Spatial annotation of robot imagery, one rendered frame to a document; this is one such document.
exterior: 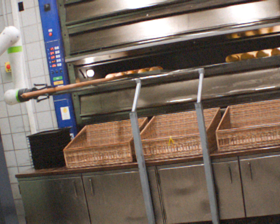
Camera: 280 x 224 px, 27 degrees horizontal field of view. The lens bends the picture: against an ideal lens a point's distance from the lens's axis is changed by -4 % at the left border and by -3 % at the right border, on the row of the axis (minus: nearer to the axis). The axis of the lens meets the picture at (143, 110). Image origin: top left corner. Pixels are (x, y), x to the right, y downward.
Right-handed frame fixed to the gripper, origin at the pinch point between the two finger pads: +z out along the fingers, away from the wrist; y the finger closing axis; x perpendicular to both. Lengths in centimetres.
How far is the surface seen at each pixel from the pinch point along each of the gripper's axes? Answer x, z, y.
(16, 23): -99, -83, -63
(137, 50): -93, 29, -19
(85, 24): -101, -17, -48
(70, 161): -57, -28, 57
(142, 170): -41, 37, 66
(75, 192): -45, -22, 80
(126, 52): -90, 20, -19
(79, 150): -51, -15, 49
